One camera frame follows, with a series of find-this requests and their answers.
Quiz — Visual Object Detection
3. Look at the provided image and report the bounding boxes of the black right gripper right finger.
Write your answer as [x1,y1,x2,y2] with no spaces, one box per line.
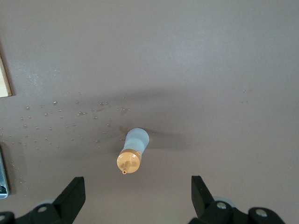
[188,175,287,224]

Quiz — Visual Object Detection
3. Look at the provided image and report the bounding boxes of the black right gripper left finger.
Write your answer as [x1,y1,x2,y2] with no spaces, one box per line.
[0,176,86,224]

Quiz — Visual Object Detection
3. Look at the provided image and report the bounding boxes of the silver digital kitchen scale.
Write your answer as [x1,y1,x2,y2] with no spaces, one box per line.
[0,143,10,199]

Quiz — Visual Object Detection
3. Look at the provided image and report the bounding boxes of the brown table mat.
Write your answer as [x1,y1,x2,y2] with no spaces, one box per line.
[0,0,299,224]

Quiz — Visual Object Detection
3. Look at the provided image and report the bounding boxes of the wooden cutting board metal handle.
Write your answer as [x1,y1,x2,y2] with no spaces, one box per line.
[0,38,12,98]

